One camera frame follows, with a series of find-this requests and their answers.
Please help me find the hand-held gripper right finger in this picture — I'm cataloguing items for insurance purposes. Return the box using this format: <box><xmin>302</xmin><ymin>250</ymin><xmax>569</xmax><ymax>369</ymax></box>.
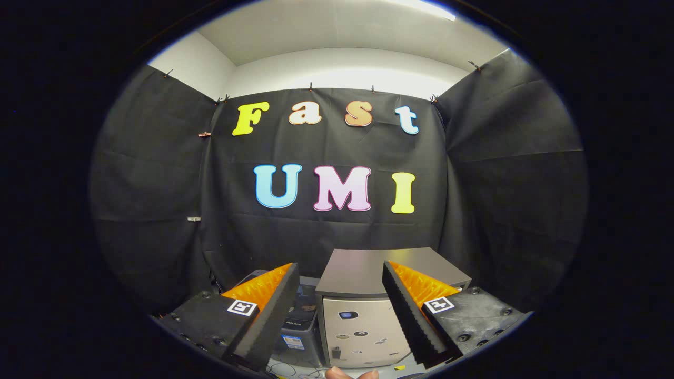
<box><xmin>381</xmin><ymin>260</ymin><xmax>531</xmax><ymax>370</ymax></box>

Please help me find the dark grey washing machine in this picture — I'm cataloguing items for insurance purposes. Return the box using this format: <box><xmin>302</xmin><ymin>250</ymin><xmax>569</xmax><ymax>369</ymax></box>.
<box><xmin>247</xmin><ymin>270</ymin><xmax>324</xmax><ymax>369</ymax></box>

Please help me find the grey metal cabinet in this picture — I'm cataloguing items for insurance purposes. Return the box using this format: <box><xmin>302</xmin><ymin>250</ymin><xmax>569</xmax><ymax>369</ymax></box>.
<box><xmin>315</xmin><ymin>247</ymin><xmax>473</xmax><ymax>369</ymax></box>

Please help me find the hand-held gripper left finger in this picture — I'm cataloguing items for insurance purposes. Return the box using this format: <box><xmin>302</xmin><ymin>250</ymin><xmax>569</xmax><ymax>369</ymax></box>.
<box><xmin>154</xmin><ymin>262</ymin><xmax>300</xmax><ymax>373</ymax></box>

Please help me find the black backdrop cloth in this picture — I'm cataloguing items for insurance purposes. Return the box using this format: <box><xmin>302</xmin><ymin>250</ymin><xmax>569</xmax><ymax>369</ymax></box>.
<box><xmin>90</xmin><ymin>48</ymin><xmax>589</xmax><ymax>316</ymax></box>

